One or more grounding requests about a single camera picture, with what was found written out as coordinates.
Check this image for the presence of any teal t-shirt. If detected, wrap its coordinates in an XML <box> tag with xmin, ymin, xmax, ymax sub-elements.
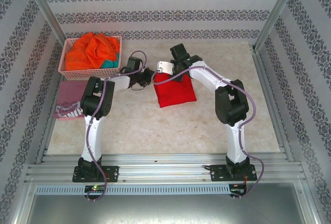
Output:
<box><xmin>100</xmin><ymin>52</ymin><xmax>121</xmax><ymax>69</ymax></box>

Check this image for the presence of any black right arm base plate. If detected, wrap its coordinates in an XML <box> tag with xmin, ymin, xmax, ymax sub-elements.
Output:
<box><xmin>209</xmin><ymin>163</ymin><xmax>258</xmax><ymax>183</ymax></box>

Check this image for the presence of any grey sheet metal tray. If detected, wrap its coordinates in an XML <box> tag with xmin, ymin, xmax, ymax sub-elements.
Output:
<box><xmin>10</xmin><ymin>180</ymin><xmax>321</xmax><ymax>224</ymax></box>

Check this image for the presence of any orange t-shirt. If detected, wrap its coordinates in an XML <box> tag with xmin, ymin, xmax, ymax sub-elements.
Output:
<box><xmin>64</xmin><ymin>33</ymin><xmax>121</xmax><ymax>71</ymax></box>

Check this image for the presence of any slotted grey cable duct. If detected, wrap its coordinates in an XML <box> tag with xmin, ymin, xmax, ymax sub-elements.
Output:
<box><xmin>35</xmin><ymin>184</ymin><xmax>231</xmax><ymax>196</ymax></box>

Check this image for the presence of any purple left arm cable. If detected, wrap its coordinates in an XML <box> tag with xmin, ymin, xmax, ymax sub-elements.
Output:
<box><xmin>86</xmin><ymin>50</ymin><xmax>149</xmax><ymax>203</ymax></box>

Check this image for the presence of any red t-shirt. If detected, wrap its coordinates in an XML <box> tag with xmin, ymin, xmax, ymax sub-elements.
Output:
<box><xmin>153</xmin><ymin>72</ymin><xmax>197</xmax><ymax>109</ymax></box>

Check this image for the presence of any aluminium corner post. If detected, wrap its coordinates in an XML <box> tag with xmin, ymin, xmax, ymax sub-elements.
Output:
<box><xmin>252</xmin><ymin>0</ymin><xmax>302</xmax><ymax>53</ymax></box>
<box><xmin>22</xmin><ymin>0</ymin><xmax>67</xmax><ymax>46</ymax></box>

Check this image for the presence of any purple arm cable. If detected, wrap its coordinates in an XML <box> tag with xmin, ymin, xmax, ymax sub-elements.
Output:
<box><xmin>86</xmin><ymin>50</ymin><xmax>149</xmax><ymax>203</ymax></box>
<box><xmin>151</xmin><ymin>66</ymin><xmax>265</xmax><ymax>201</ymax></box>

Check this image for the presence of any folded mauve printed t-shirt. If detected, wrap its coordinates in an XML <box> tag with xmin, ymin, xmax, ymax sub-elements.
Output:
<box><xmin>53</xmin><ymin>80</ymin><xmax>90</xmax><ymax>122</ymax></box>

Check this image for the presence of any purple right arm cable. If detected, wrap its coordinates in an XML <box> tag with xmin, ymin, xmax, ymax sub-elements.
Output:
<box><xmin>151</xmin><ymin>66</ymin><xmax>265</xmax><ymax>201</ymax></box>

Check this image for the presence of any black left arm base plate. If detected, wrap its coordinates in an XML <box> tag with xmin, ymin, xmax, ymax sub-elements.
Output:
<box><xmin>72</xmin><ymin>166</ymin><xmax>120</xmax><ymax>183</ymax></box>

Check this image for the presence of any aluminium side rail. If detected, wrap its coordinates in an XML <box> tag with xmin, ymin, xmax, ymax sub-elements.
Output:
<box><xmin>35</xmin><ymin>79</ymin><xmax>64</xmax><ymax>164</ymax></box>
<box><xmin>252</xmin><ymin>49</ymin><xmax>294</xmax><ymax>161</ymax></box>

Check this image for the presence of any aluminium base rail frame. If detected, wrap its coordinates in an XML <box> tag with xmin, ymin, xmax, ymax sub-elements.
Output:
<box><xmin>24</xmin><ymin>153</ymin><xmax>307</xmax><ymax>183</ymax></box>

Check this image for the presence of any pink plastic basket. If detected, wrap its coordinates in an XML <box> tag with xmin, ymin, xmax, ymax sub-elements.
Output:
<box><xmin>58</xmin><ymin>35</ymin><xmax>123</xmax><ymax>79</ymax></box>

